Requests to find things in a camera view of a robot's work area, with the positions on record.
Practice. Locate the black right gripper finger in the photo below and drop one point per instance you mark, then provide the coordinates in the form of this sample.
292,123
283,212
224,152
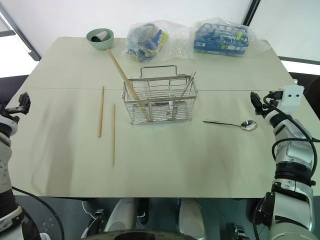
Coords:
260,109
255,98

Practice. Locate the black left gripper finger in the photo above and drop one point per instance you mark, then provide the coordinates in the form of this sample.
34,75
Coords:
26,108
24,98

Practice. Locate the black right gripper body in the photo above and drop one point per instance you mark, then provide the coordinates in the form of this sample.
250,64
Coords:
273,97

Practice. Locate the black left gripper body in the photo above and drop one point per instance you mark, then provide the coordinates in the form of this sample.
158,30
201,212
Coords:
13,109

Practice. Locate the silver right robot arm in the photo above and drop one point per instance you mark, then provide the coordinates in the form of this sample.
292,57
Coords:
292,175

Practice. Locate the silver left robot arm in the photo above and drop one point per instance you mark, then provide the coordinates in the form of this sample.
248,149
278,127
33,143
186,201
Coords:
5,155

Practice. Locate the silver metal spoon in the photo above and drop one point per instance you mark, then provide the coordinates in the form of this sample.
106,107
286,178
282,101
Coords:
247,125

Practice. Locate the silver metal utensil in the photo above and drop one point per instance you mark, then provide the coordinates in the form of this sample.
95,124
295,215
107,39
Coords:
189,82

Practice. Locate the clear bag with blue tray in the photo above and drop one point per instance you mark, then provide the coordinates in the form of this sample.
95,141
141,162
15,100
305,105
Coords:
221,38

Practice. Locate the wooden chopstick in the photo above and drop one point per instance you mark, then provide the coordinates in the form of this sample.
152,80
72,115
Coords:
100,112
125,74
114,135
120,70

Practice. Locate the black upright pole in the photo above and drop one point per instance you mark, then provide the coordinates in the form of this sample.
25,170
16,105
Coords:
250,12

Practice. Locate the pale green bowl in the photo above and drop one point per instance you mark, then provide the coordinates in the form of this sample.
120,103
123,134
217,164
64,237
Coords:
102,42

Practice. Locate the grey paper cup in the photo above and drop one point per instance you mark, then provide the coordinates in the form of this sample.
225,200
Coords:
100,36

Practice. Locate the grey round floor disc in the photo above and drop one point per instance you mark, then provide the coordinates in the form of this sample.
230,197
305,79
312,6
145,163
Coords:
46,220

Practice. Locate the clear bag with blue packets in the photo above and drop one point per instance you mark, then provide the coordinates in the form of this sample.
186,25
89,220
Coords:
147,41

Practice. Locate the white robot right leg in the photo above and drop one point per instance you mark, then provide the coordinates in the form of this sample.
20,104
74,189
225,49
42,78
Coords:
191,216

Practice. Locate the white robot leg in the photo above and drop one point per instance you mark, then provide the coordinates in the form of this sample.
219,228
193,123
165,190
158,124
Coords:
120,215
191,216

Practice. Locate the white robot left leg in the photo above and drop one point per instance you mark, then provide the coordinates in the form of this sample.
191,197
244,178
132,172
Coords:
120,215

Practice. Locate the dark rounded robot waist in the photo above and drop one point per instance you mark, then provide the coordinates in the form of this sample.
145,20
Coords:
140,235

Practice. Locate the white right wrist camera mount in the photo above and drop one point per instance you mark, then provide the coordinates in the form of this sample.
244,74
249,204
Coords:
292,98

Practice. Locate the black metal frame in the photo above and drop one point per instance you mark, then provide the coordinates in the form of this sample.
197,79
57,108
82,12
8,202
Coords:
25,35

